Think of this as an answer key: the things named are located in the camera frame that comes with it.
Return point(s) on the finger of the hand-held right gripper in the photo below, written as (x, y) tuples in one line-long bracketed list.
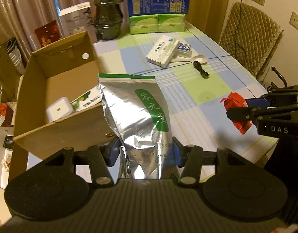
[(258, 102), (241, 114)]

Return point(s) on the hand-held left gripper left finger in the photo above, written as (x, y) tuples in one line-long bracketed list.
[(112, 150)]

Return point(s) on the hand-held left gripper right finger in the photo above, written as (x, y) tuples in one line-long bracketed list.
[(177, 151)]

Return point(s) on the red snack packet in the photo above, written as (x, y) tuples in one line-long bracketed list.
[(234, 102)]

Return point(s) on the silver foil pouch green label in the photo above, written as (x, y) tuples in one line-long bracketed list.
[(139, 116)]

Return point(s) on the white medicine box leaf print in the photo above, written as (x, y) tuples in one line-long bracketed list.
[(87, 100)]

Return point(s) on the white square device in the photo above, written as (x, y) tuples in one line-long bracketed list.
[(59, 109)]

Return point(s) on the white plastic spoon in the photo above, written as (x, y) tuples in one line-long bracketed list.
[(200, 59)]

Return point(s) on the clear card box blue label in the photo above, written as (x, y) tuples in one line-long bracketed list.
[(184, 47)]

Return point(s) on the white medicine box blue logo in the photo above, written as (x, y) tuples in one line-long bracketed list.
[(161, 52)]

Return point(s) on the plaid cloth desktop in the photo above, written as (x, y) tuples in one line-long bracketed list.
[(200, 89)]

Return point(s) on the chair with quilted cover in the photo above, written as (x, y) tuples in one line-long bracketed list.
[(248, 34)]

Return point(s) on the small black box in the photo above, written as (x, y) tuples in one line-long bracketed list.
[(9, 142)]

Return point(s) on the wooden door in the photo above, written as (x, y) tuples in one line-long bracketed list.
[(207, 4)]

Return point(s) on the orange red ornament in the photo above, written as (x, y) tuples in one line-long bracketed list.
[(3, 106)]

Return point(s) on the brown cardboard flap box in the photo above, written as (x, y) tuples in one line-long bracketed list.
[(4, 77)]

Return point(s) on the red box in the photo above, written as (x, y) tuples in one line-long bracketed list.
[(46, 35)]

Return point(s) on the white humidifier box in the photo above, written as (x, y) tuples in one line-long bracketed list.
[(76, 20)]

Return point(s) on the stacked dark glass bowls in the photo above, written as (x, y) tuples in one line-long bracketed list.
[(107, 12)]

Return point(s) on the blue carton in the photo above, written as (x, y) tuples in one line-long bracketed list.
[(156, 3)]

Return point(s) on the beige curtain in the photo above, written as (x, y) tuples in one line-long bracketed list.
[(29, 4)]

